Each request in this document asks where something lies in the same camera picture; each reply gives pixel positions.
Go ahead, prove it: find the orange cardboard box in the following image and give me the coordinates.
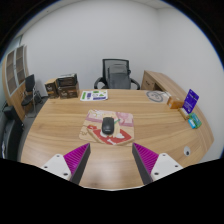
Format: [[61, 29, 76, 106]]
[[167, 96, 184, 109]]

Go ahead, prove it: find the wooden shelf cabinet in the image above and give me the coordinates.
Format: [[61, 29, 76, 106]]
[[2, 45, 29, 120]]

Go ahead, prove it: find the black computer mouse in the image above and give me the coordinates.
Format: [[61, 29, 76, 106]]
[[101, 117, 114, 135]]

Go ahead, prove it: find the silver desk cable grommet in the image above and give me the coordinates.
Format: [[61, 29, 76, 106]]
[[184, 146, 191, 156]]

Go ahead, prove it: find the small blue box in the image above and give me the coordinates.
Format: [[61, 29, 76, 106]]
[[188, 119, 196, 129]]

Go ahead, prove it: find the green flat box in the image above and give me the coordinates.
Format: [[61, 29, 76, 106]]
[[189, 113, 202, 128]]

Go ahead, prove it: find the dark brown product box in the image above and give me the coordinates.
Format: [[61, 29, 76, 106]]
[[57, 73, 79, 99]]

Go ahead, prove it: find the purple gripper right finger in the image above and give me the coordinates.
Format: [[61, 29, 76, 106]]
[[132, 143, 182, 185]]

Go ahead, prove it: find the small tan box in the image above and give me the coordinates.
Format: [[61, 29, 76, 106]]
[[178, 108, 189, 120]]

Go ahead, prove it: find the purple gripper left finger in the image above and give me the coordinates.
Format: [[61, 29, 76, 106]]
[[42, 143, 91, 184]]

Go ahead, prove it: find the small brown product box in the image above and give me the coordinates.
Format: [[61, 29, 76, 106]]
[[45, 78, 59, 98]]

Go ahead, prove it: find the colourful printed mouse pad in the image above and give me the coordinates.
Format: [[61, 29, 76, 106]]
[[79, 109, 134, 146]]

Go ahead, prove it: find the wooden side desk return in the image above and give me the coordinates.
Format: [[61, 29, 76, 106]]
[[141, 70, 186, 98]]

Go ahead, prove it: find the black visitor chair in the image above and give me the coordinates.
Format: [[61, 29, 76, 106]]
[[21, 75, 42, 111]]

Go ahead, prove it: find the grey mesh office chair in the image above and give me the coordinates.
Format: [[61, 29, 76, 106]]
[[94, 59, 140, 90]]

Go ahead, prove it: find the purple standing sign card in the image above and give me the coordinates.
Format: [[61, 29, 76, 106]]
[[183, 89, 199, 114]]

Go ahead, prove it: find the white green leaflet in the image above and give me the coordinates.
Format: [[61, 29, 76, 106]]
[[80, 90, 108, 101]]

